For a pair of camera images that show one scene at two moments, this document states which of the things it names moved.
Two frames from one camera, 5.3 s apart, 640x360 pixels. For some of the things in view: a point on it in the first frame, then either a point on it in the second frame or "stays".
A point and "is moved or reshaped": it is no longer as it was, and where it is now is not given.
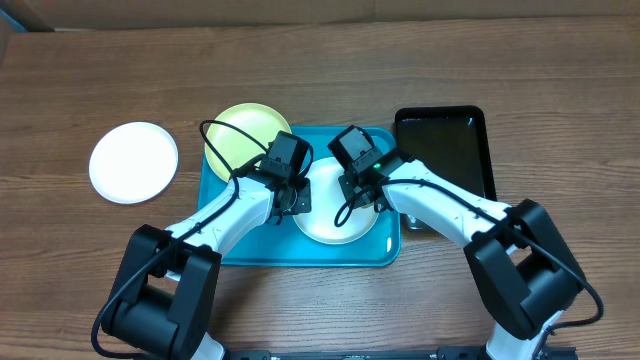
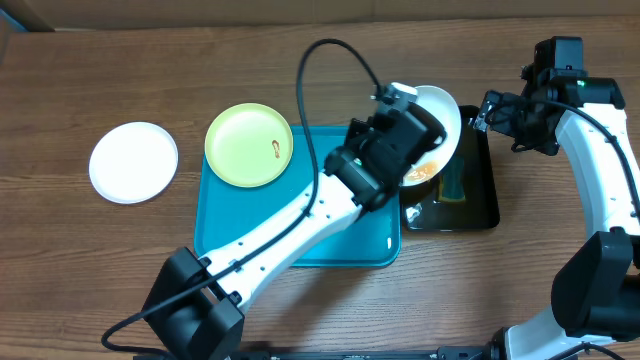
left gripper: [304, 204] → [358, 137]
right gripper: [347, 186] → [500, 113]
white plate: [327, 201] is moved or reshaped
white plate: [133, 162] stays
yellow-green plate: [235, 149] stays
